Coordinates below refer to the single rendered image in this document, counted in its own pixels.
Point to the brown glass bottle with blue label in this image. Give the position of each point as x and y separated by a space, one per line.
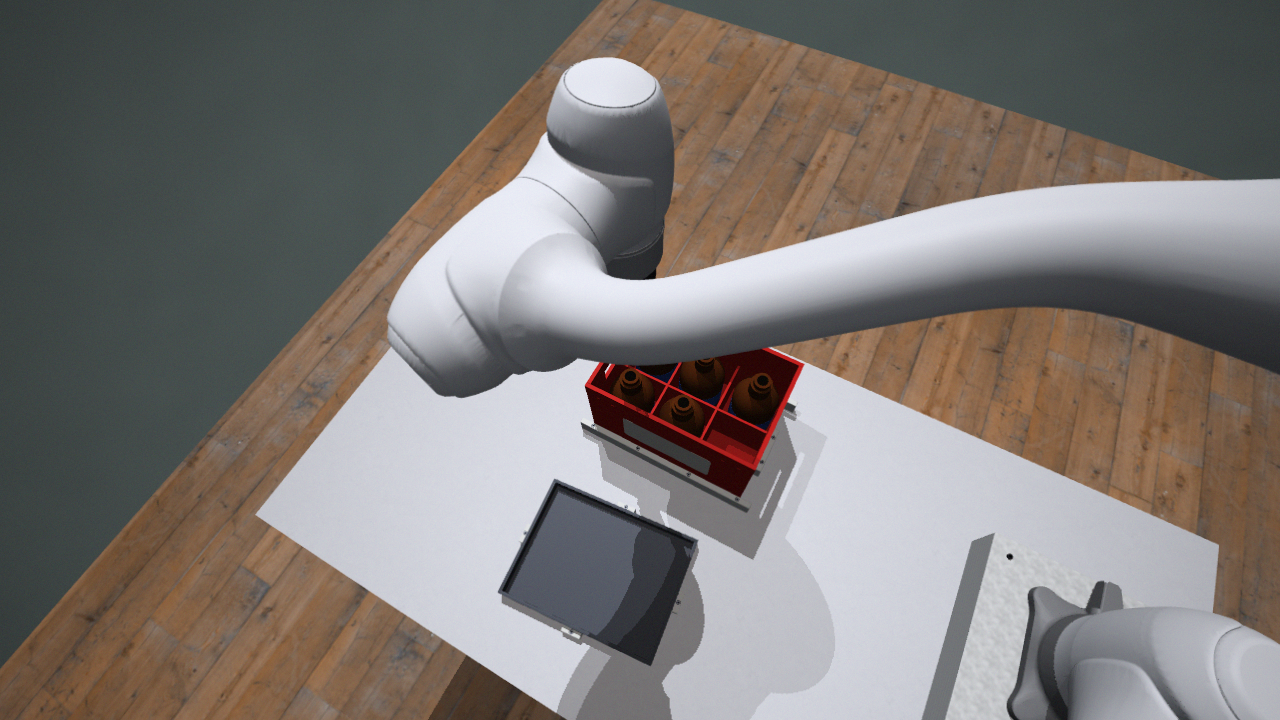
703 379

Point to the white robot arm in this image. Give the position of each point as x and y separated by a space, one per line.
514 286

